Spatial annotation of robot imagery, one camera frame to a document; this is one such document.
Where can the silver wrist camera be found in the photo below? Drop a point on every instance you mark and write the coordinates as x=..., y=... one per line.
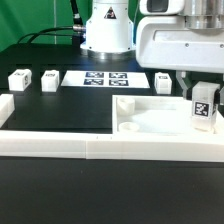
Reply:
x=161, y=7

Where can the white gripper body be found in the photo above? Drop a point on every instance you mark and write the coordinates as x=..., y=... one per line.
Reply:
x=163, y=42

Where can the white sheet with AprilTags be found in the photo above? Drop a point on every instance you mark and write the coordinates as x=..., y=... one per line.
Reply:
x=105, y=79

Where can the white square table top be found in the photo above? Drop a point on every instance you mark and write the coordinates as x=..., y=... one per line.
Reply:
x=152, y=115

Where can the white U-shaped fence wall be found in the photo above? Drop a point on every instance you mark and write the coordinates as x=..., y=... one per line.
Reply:
x=208, y=147

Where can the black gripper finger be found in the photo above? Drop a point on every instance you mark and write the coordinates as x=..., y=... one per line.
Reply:
x=220, y=97
x=185, y=82

